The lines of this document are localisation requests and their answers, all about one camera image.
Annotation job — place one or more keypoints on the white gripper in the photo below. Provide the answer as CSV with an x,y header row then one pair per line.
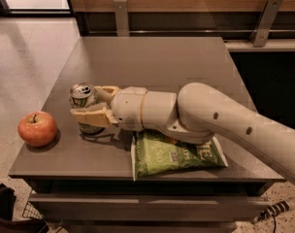
x,y
127,107

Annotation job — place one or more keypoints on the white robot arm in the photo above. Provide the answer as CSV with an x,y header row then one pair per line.
x,y
193,115

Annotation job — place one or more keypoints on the red apple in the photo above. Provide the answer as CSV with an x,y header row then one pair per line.
x,y
37,129

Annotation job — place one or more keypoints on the green jalapeno chips bag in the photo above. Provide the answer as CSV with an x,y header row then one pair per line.
x,y
153,153

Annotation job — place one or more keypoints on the grey table drawer front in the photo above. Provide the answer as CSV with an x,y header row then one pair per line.
x,y
147,207

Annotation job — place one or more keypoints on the left metal wall bracket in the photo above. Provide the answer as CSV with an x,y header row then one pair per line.
x,y
121,18

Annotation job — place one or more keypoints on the metal wall bracket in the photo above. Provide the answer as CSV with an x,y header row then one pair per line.
x,y
121,18
260,34

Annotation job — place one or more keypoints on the wire basket under table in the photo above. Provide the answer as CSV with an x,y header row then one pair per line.
x,y
31,212

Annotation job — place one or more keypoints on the right metal wall bracket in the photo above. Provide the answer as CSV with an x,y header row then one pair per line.
x,y
260,34

